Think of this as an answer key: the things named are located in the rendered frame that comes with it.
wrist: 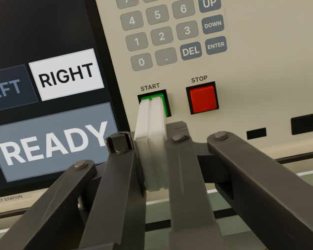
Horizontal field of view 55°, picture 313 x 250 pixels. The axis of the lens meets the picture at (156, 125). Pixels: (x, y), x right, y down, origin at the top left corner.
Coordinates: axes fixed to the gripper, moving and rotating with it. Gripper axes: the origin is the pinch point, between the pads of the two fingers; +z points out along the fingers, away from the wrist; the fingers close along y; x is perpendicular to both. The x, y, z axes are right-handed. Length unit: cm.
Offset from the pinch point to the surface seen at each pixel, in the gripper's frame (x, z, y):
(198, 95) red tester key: 0.3, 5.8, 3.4
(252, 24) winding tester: 4.5, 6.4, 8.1
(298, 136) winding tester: -5.0, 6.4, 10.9
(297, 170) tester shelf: -6.6, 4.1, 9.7
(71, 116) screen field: 0.7, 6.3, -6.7
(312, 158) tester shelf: -6.6, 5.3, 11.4
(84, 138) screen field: -1.4, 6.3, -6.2
